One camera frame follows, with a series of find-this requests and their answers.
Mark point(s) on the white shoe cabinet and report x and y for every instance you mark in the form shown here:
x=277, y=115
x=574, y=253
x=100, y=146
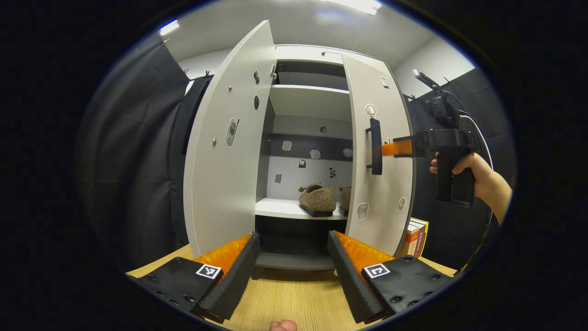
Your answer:
x=308, y=101

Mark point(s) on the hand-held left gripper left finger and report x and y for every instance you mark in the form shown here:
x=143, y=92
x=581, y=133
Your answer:
x=234, y=280

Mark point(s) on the white shoe cabinet door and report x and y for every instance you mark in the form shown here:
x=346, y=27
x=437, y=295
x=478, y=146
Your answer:
x=220, y=193
x=395, y=179

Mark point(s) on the orange white book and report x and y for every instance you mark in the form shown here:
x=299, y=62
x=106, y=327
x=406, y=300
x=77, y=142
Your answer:
x=410, y=239

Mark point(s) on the brown fuzzy shoe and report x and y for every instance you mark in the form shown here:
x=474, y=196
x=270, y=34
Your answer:
x=319, y=200
x=345, y=198

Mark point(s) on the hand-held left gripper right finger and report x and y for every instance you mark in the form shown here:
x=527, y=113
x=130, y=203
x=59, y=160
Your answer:
x=351, y=280

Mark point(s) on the black backdrop cloth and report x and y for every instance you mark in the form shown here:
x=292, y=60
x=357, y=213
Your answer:
x=138, y=161
x=459, y=230

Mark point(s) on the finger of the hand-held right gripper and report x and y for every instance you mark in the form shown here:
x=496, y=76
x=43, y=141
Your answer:
x=399, y=148

